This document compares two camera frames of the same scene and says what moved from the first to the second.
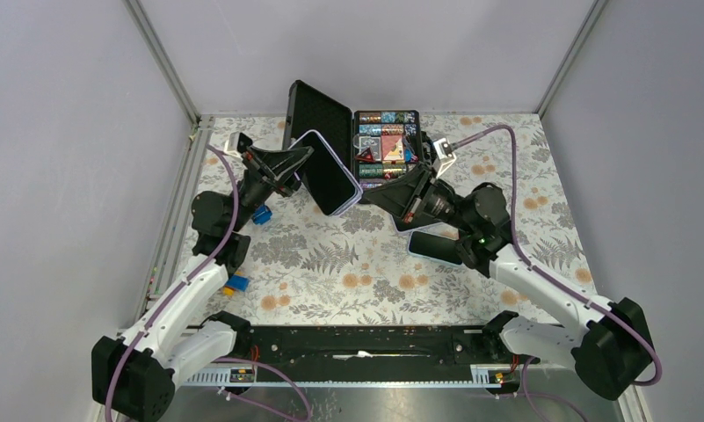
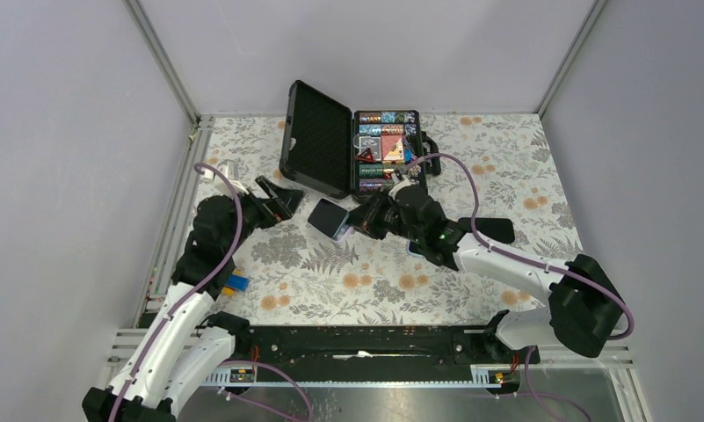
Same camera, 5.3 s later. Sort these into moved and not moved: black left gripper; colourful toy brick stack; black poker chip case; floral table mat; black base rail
Moved: black left gripper
Not moved: black poker chip case; floral table mat; black base rail; colourful toy brick stack
